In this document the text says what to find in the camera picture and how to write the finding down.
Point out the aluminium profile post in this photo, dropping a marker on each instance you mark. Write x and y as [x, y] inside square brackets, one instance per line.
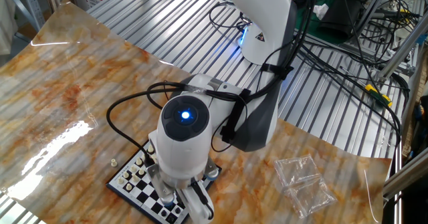
[401, 50]

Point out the grey metal pole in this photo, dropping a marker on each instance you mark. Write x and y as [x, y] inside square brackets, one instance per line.
[376, 11]

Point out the black chess pawn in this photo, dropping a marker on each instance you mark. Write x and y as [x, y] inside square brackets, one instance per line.
[164, 213]

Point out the white chess pawn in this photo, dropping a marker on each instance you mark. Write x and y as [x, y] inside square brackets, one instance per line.
[141, 171]
[114, 162]
[128, 186]
[135, 178]

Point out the white chess piece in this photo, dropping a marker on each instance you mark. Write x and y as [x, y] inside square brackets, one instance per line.
[138, 161]
[150, 148]
[125, 174]
[144, 155]
[120, 180]
[133, 168]

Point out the aluminium profile rail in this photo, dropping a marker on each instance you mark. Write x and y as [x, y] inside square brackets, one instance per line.
[408, 175]

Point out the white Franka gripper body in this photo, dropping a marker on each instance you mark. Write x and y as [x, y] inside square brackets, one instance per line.
[190, 202]

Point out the black chess piece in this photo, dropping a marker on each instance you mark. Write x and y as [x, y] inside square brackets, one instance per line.
[177, 211]
[171, 218]

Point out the orange marble pattern mat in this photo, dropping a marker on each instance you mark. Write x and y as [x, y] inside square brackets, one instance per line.
[33, 100]

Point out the clear plastic zip bag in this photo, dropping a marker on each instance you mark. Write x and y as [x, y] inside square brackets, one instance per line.
[296, 168]
[312, 199]

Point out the black and white chessboard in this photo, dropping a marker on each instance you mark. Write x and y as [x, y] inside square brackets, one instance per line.
[143, 197]

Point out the aluminium table edge rail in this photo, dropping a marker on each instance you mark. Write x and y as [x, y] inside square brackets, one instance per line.
[397, 197]

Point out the grey steel shelf frame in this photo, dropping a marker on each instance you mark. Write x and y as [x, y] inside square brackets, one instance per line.
[32, 3]

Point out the white plastic bag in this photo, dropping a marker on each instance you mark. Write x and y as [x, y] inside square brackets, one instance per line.
[6, 23]

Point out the crumpled white tissue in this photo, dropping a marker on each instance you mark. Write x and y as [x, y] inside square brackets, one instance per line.
[321, 10]

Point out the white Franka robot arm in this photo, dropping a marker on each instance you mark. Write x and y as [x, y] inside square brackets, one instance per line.
[180, 157]

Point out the black box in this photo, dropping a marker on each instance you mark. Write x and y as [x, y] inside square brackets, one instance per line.
[344, 16]

